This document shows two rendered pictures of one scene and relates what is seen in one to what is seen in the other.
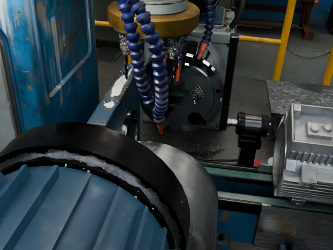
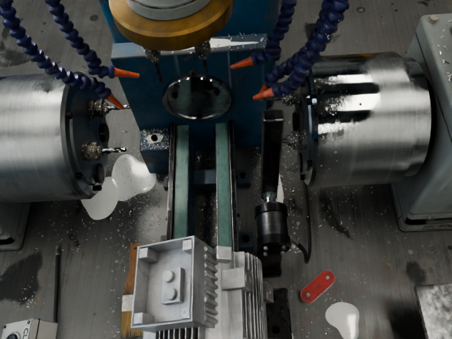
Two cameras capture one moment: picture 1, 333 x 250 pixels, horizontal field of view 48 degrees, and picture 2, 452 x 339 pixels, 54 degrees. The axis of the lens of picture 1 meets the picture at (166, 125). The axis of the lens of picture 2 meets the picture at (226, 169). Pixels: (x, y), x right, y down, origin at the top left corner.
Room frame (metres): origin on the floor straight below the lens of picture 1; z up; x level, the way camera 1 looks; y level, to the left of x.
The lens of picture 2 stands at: (0.77, -0.50, 1.75)
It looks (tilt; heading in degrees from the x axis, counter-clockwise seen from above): 61 degrees down; 87
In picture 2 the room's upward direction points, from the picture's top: 7 degrees counter-clockwise
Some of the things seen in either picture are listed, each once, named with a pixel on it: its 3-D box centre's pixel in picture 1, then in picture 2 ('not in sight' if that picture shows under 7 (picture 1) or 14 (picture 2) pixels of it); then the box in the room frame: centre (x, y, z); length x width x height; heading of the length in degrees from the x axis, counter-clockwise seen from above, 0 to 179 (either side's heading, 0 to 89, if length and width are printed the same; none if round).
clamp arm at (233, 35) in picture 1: (229, 84); (270, 161); (0.86, -0.15, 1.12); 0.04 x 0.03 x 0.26; 82
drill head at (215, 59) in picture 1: (184, 78); (366, 120); (1.08, -0.05, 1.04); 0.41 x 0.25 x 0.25; 172
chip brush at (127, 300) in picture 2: not in sight; (134, 288); (0.56, -0.23, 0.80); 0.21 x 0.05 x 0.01; 85
